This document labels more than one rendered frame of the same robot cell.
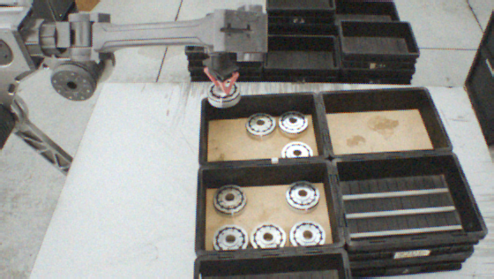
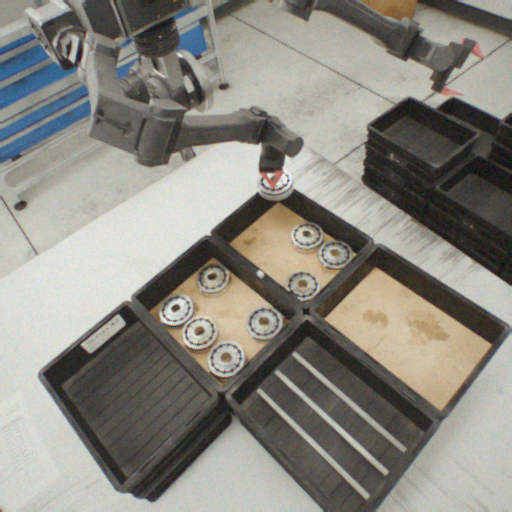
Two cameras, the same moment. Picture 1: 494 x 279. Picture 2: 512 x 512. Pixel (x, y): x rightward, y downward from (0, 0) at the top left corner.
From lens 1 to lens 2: 0.77 m
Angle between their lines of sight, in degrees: 33
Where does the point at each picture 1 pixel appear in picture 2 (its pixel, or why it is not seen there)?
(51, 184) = not seen: hidden behind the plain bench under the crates
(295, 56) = (496, 195)
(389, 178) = (361, 381)
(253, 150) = (280, 254)
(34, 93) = (265, 93)
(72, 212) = (141, 205)
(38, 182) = not seen: hidden behind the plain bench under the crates
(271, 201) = (242, 306)
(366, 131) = (399, 318)
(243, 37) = (118, 132)
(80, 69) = (164, 89)
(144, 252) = (149, 271)
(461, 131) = not seen: outside the picture
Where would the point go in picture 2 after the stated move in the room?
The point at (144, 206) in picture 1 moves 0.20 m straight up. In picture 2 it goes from (185, 237) to (170, 201)
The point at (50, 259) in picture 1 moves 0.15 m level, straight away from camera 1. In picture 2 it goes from (98, 228) to (106, 199)
